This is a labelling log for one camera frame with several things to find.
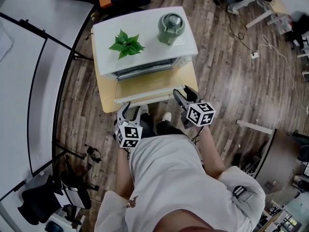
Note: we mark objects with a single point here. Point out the black office chair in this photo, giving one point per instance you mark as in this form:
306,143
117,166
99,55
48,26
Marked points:
41,204

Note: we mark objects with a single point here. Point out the person's left forearm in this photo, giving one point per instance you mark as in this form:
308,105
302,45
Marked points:
125,175

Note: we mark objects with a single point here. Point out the black swivel chair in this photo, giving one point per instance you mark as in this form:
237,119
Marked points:
299,30

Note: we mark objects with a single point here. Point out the large white curved desk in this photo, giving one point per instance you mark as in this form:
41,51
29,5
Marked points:
21,81

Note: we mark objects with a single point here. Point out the white-legged wooden desk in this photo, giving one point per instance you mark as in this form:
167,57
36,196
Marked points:
277,7

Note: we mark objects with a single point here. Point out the green leafy plant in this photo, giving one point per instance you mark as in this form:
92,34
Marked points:
126,45

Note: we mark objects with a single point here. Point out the person's white shirt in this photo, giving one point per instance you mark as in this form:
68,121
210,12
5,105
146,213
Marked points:
169,178

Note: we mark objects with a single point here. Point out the white power strip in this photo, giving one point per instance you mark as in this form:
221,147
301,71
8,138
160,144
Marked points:
255,55

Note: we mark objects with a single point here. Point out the glass toaster oven door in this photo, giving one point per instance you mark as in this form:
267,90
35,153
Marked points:
149,91

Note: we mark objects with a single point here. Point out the person's white right shoe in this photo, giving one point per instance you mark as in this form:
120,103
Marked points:
167,116

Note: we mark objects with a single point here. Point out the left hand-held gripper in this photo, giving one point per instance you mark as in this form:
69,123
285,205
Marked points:
129,135

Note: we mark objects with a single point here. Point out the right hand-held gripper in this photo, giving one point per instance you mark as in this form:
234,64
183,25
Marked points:
200,115

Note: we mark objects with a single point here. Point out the person's black trousers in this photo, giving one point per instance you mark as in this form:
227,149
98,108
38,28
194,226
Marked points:
169,129

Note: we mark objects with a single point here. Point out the person's white shoe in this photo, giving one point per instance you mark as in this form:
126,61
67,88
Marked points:
144,109
167,116

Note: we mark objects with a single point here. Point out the person's right forearm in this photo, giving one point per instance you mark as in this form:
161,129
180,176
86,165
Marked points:
213,153

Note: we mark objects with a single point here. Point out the white toaster oven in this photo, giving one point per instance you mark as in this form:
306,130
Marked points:
147,57

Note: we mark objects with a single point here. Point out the green insulated jug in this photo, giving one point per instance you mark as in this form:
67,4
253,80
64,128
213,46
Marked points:
170,29

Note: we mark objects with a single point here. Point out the white floor bar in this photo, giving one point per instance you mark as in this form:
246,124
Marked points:
256,127

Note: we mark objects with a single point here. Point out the person's white left shoe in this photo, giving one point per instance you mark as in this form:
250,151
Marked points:
144,109

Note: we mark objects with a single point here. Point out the small light wooden table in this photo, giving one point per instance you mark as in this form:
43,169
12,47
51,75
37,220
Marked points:
107,103

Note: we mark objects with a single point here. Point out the dark cluttered desk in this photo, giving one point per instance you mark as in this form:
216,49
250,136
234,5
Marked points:
282,153

